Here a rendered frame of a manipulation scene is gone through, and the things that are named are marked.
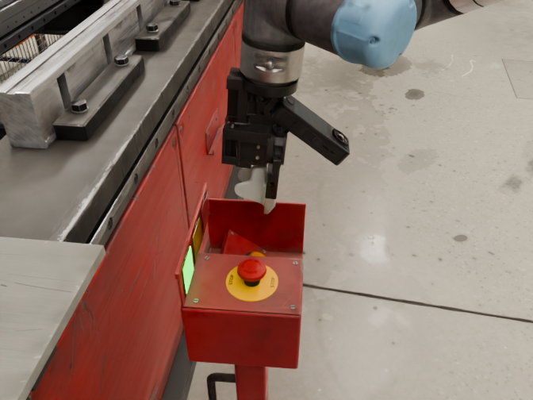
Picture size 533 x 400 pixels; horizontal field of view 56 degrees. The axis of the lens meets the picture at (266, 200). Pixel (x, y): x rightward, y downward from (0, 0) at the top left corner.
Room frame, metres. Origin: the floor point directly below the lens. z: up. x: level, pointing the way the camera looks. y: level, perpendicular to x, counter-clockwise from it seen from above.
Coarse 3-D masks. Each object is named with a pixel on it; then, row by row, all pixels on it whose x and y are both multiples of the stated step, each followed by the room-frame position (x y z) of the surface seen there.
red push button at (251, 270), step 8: (240, 264) 0.49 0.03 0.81; (248, 264) 0.49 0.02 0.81; (256, 264) 0.49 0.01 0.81; (264, 264) 0.49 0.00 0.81; (240, 272) 0.47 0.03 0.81; (248, 272) 0.47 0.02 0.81; (256, 272) 0.47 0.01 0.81; (264, 272) 0.48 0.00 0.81; (248, 280) 0.46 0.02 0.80; (256, 280) 0.47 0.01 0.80
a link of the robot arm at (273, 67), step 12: (252, 48) 0.55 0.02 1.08; (300, 48) 0.56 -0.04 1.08; (240, 60) 0.57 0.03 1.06; (252, 60) 0.55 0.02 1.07; (264, 60) 0.55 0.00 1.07; (276, 60) 0.55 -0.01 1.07; (288, 60) 0.55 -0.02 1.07; (300, 60) 0.56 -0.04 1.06; (252, 72) 0.55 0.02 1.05; (264, 72) 0.54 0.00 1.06; (276, 72) 0.54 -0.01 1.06; (288, 72) 0.55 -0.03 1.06; (300, 72) 0.57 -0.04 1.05; (264, 84) 0.55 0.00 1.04; (276, 84) 0.55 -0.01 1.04; (288, 84) 0.56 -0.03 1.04
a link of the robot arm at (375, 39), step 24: (288, 0) 0.52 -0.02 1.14; (312, 0) 0.50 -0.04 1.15; (336, 0) 0.49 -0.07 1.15; (360, 0) 0.47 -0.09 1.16; (384, 0) 0.46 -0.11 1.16; (408, 0) 0.48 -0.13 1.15; (288, 24) 0.52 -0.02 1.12; (312, 24) 0.50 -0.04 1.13; (336, 24) 0.47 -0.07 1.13; (360, 24) 0.46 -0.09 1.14; (384, 24) 0.45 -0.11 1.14; (408, 24) 0.48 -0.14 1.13; (336, 48) 0.48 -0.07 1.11; (360, 48) 0.46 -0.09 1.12; (384, 48) 0.46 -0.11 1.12
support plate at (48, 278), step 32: (0, 256) 0.30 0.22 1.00; (32, 256) 0.30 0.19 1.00; (64, 256) 0.30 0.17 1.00; (96, 256) 0.30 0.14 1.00; (0, 288) 0.27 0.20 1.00; (32, 288) 0.27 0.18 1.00; (64, 288) 0.27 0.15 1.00; (0, 320) 0.23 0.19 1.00; (32, 320) 0.23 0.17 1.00; (64, 320) 0.24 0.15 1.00; (0, 352) 0.21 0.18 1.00; (32, 352) 0.21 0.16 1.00; (0, 384) 0.18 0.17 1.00; (32, 384) 0.19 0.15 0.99
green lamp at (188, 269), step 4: (188, 252) 0.48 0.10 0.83; (188, 256) 0.48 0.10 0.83; (188, 260) 0.48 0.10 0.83; (192, 260) 0.50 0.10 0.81; (184, 264) 0.46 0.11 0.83; (188, 264) 0.48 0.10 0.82; (192, 264) 0.49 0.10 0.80; (184, 268) 0.46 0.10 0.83; (188, 268) 0.47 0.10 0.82; (192, 268) 0.49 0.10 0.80; (184, 272) 0.45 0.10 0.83; (188, 272) 0.47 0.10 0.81; (192, 272) 0.49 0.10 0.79; (184, 276) 0.45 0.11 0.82; (188, 276) 0.47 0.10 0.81; (184, 280) 0.45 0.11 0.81; (188, 280) 0.47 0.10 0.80; (188, 284) 0.46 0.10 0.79; (188, 288) 0.46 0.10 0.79
